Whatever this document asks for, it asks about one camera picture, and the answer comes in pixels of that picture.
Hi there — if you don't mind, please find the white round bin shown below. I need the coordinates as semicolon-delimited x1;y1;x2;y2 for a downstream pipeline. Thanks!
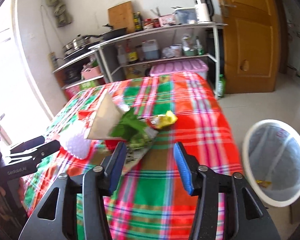
242;119;300;207

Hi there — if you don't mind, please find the white plastic bottle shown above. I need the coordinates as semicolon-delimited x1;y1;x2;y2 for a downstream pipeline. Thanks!
117;45;127;65

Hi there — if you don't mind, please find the jug of dark liquid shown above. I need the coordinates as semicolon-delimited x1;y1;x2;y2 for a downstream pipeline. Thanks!
142;39;161;60

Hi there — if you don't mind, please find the yellow snack packet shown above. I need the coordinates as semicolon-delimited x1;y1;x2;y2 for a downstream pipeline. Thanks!
146;110;178;130

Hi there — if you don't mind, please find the white foam fruit net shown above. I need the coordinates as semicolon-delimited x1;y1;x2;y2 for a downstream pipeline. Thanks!
59;121;92;160

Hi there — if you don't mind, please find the red green plaid tablecloth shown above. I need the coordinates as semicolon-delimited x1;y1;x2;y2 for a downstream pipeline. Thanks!
21;71;240;240

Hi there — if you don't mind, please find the tall white shelf rack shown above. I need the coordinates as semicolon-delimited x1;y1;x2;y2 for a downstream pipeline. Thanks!
91;22;228;99

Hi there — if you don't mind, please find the low white shelf rack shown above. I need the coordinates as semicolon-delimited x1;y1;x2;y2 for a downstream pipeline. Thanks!
52;49;106;98

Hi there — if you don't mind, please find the red plastic packet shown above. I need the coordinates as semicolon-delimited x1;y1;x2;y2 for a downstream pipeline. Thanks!
77;109;98;132

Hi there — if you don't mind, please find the green bowl with bags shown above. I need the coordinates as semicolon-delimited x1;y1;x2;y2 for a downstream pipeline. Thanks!
182;36;204;57

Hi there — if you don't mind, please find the white plastic tub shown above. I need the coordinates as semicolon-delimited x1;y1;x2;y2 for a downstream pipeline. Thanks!
170;44;182;57

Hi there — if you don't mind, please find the pink utensil box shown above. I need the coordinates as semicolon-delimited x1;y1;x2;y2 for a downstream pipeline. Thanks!
158;14;177;27

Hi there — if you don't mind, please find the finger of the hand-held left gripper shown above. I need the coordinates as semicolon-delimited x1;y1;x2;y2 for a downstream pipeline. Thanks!
9;135;46;155
4;139;62;167

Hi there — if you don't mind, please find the brown paper bag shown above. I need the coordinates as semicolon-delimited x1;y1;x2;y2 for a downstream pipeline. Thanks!
84;89;130;140

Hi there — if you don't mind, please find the pink woven basket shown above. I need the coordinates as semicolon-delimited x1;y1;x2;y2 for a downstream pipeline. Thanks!
81;64;103;80

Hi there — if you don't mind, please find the printed plastic wrapper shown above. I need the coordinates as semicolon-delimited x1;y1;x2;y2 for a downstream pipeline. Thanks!
122;130;160;175

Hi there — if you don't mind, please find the white electric kettle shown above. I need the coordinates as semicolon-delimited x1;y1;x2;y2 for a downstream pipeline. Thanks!
194;0;214;23

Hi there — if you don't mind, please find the small yellow wrapper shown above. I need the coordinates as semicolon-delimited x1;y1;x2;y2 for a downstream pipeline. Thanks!
256;179;272;188

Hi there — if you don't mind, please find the green glass bottle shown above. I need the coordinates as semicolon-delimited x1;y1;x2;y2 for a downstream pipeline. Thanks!
216;74;227;98

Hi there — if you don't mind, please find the translucent bin liner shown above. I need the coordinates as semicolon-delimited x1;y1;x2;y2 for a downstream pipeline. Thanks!
249;125;300;202

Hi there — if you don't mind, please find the black frying pan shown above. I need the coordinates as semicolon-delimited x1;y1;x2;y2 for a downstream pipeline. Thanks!
101;24;128;40

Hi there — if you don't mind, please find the yellow label sauce bottle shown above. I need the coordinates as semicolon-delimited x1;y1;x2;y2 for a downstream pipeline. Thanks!
126;42;138;64

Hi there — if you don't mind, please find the red printed carton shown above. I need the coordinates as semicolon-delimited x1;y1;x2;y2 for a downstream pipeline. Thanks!
64;79;105;100

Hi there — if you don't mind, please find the steel steamer pot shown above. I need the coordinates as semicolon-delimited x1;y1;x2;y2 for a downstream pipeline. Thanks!
63;35;91;55

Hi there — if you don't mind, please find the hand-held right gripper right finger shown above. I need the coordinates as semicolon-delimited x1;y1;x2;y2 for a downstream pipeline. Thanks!
173;142;282;240

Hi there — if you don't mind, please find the wooden door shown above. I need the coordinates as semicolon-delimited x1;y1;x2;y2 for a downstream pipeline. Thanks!
212;0;280;94

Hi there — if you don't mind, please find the green leafy vegetable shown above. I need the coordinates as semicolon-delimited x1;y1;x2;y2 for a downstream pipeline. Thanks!
110;107;157;150

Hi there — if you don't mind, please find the black kitchen appliance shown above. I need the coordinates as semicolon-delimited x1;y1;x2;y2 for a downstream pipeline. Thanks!
65;67;82;83

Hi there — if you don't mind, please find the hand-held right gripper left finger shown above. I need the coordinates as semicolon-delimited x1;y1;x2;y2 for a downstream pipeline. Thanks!
21;142;127;240

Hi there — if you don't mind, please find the wooden cutting board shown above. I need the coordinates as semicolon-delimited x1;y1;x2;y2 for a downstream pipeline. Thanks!
108;1;136;33

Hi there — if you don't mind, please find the pink lidded storage box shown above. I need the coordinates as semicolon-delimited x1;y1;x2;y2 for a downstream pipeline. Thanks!
149;59;208;80

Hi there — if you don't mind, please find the hanging green cloth bag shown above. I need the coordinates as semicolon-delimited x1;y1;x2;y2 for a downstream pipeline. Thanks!
46;0;73;27

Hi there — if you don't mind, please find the clear plastic storage box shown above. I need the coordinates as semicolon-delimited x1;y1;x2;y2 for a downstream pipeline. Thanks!
174;7;198;25

